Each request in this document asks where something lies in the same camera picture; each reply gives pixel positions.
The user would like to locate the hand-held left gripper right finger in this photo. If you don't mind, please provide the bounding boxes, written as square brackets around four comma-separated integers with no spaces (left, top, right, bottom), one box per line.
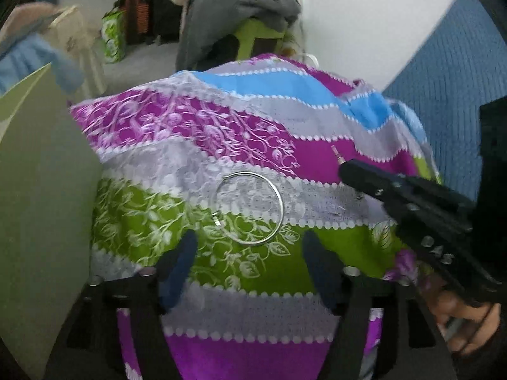
[303,230,456,380]

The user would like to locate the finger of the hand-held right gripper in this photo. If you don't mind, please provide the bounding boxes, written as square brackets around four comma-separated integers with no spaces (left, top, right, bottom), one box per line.
[358,190,474,248]
[338,160,476,216]

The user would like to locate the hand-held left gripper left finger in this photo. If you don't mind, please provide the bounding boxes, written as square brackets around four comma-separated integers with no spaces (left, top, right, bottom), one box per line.
[43,230,199,380]

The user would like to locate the silver hoop ring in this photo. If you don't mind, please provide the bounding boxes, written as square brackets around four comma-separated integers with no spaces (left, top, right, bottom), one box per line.
[214,171,284,245]

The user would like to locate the pale green box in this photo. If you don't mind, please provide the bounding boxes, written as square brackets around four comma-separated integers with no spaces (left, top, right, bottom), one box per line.
[0,63,106,365]

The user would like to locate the person's right forearm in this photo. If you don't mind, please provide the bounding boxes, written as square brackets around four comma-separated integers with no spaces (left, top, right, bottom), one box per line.
[453,303,507,380]

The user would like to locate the person's right hand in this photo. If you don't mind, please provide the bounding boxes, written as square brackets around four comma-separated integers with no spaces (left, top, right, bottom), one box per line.
[427,289,503,358]

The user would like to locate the blue quilted headboard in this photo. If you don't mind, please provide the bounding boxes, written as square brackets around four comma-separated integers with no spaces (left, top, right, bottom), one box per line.
[382,0,507,206]

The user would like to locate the colourful printed blanket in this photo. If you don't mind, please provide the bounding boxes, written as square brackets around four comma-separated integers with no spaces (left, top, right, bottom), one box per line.
[69,53,443,380]

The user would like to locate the green plastic stool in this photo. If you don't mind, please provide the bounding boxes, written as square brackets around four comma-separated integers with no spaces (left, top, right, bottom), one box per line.
[235,19,292,61]

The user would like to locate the grey fleece garment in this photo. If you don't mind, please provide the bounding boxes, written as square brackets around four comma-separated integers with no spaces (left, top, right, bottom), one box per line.
[175,0,302,73]

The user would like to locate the green patterned bag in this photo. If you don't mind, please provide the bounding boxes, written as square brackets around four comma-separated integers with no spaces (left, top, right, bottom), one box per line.
[101,8,128,65]

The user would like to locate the light blue sheet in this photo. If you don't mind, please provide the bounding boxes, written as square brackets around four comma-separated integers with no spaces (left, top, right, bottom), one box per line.
[0,34,86,96]

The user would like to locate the red suitcase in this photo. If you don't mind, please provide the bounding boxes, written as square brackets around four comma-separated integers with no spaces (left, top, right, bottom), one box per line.
[119,0,154,47]

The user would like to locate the beige floral bag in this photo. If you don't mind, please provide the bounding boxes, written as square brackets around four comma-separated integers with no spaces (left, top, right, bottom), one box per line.
[47,6,106,92]

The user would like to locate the black suitcase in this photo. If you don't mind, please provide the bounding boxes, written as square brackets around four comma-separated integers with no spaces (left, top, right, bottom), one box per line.
[151,0,183,45]

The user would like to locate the pink cream pillow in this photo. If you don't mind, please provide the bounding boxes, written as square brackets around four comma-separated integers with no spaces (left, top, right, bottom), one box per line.
[0,2,61,48]

